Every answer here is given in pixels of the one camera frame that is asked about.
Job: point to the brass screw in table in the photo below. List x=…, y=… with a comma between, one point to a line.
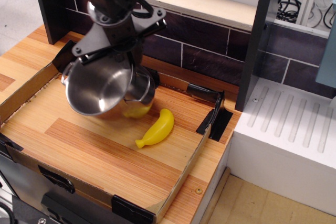
x=198, y=191

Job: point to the white toy sink drainboard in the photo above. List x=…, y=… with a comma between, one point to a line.
x=284, y=142

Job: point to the stainless steel pot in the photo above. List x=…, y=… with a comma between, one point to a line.
x=109, y=84

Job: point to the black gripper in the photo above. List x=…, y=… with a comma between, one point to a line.
x=122, y=36

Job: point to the yellow toy banana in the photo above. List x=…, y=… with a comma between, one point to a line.
x=159, y=130

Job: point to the cardboard fence with black tape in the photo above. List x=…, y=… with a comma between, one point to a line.
x=79, y=169

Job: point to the dark brick backsplash shelf unit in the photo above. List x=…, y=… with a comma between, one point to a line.
x=205, y=38

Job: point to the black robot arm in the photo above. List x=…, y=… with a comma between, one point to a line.
x=116, y=10

